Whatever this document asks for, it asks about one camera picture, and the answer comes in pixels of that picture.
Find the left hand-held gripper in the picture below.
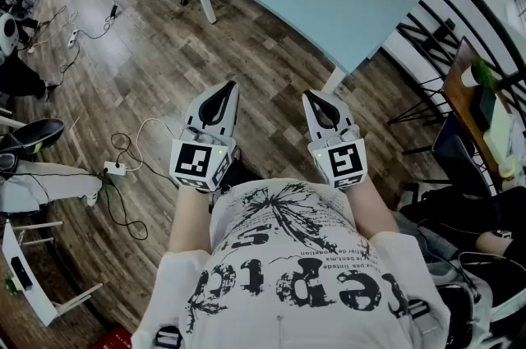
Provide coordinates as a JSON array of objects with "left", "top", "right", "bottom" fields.
[{"left": 168, "top": 80, "right": 242, "bottom": 193}]

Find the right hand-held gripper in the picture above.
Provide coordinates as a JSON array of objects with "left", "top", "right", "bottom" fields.
[{"left": 302, "top": 89, "right": 368, "bottom": 191}]

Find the person's left forearm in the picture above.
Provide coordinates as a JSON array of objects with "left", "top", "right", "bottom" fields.
[{"left": 167, "top": 185, "right": 215, "bottom": 258}]

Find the person's right forearm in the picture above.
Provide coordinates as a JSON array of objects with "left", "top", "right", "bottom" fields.
[{"left": 343, "top": 174, "right": 400, "bottom": 242}]

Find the brown wooden desk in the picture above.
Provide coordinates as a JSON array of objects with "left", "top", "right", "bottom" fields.
[{"left": 441, "top": 35, "right": 526, "bottom": 193}]

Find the green plant in white pot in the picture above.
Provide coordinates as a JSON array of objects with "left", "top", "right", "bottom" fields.
[{"left": 459, "top": 57, "right": 497, "bottom": 90}]

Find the person in printed white shirt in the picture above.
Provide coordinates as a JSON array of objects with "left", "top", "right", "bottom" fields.
[{"left": 131, "top": 177, "right": 451, "bottom": 349}]

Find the white black helmet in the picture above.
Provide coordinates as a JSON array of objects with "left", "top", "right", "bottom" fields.
[{"left": 0, "top": 11, "right": 21, "bottom": 57}]

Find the small white table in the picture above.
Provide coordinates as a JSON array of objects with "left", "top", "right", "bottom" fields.
[{"left": 0, "top": 218, "right": 104, "bottom": 328}]

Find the white floor cable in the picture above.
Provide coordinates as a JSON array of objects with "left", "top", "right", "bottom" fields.
[{"left": 130, "top": 117, "right": 187, "bottom": 173}]

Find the black floor cable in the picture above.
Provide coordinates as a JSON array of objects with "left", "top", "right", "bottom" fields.
[{"left": 97, "top": 131, "right": 150, "bottom": 241}]

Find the dark chair with metal frame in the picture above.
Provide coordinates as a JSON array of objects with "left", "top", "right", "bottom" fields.
[{"left": 431, "top": 112, "right": 495, "bottom": 199}]

